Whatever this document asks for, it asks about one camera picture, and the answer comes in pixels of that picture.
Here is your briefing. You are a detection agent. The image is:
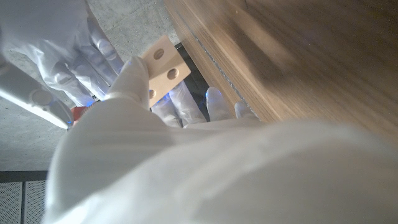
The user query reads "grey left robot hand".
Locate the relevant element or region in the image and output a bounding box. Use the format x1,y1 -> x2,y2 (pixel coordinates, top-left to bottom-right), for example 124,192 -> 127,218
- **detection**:
42,55 -> 398,224

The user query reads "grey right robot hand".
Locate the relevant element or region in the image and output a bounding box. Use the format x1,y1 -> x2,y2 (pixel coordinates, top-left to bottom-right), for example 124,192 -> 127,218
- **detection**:
0,0 -> 125,130

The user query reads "wooden block with holes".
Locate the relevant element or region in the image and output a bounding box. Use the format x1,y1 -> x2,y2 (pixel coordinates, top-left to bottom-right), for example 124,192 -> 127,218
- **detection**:
141,34 -> 192,108

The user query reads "grey perforated panel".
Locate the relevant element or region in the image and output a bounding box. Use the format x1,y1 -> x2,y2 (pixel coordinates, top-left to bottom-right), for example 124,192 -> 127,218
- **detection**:
24,180 -> 49,224
0,181 -> 23,224

